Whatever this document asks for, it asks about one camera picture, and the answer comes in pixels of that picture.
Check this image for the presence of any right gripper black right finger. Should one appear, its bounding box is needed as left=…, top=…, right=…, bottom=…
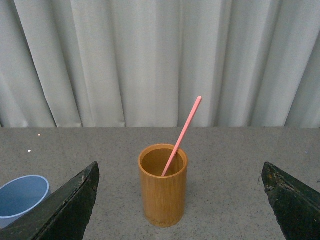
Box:
left=261, top=162, right=320, bottom=240

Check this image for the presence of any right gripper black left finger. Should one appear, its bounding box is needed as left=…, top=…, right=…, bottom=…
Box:
left=0, top=161, right=100, bottom=240

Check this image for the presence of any pink chopstick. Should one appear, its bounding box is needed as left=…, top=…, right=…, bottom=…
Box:
left=161, top=96, right=202, bottom=177

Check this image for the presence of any blue plastic cup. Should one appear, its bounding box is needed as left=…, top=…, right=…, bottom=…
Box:
left=0, top=175, right=52, bottom=229

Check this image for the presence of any bamboo chopstick holder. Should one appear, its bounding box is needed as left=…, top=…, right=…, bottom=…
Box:
left=138, top=143, right=189, bottom=228

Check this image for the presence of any white pleated curtain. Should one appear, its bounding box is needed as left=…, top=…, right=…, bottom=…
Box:
left=0, top=0, right=320, bottom=128

